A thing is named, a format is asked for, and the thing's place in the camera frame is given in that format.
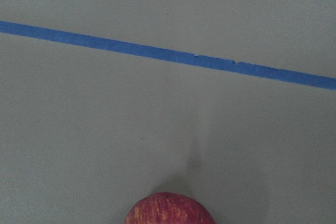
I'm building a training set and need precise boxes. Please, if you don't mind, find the lone red yellow apple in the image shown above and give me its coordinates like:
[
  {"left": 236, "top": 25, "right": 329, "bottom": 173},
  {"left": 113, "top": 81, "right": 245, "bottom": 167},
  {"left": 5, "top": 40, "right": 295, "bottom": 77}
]
[{"left": 124, "top": 192, "right": 215, "bottom": 224}]

